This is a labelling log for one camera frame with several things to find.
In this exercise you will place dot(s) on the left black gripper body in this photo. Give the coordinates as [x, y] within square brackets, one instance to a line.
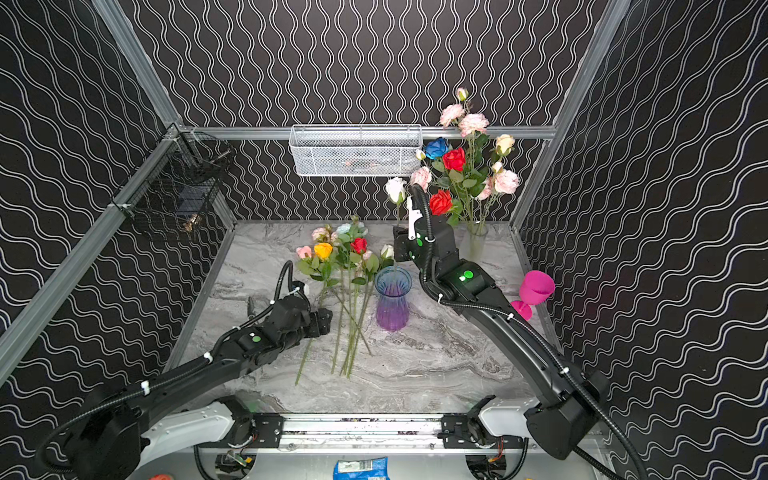
[323, 321]

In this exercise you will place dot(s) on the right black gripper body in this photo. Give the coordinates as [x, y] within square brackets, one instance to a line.
[405, 249]

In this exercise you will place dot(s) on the frosted clear glass vase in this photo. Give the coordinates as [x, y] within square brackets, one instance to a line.
[475, 240]

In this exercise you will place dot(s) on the red rose stem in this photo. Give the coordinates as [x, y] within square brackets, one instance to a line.
[441, 204]
[457, 172]

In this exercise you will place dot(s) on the purple blue glass vase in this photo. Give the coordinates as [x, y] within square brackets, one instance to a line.
[393, 284]

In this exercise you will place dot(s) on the orange yellow rose stem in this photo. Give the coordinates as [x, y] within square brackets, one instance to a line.
[316, 263]

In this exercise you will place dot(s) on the white rose flower stem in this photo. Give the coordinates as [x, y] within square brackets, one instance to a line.
[395, 189]

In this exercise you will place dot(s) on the pink double flower stem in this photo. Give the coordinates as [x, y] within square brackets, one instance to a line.
[422, 176]

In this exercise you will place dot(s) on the blue rose flower stem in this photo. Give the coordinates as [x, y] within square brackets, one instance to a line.
[437, 148]

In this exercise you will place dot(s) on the cream rose flower stem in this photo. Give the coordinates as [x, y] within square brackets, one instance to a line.
[504, 145]

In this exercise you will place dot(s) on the pink peony flower stem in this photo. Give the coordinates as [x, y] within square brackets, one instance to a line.
[472, 126]

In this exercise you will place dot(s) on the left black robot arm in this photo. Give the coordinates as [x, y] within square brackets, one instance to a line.
[107, 438]

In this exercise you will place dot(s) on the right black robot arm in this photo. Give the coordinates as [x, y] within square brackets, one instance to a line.
[567, 402]

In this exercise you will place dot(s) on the red roses bunch stem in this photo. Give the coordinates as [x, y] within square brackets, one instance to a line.
[356, 264]

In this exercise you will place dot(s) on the magenta plastic goblet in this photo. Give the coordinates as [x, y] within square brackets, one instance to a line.
[536, 288]

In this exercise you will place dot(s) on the blue snack packet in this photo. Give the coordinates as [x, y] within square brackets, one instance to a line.
[367, 469]

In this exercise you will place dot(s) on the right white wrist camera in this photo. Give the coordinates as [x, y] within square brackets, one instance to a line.
[413, 215]

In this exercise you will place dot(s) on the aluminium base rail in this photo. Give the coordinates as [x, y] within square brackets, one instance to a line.
[213, 427]

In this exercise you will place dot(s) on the white wire mesh basket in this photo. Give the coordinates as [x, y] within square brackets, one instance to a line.
[355, 150]

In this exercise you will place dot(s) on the black wire basket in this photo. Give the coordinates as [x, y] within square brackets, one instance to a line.
[175, 203]

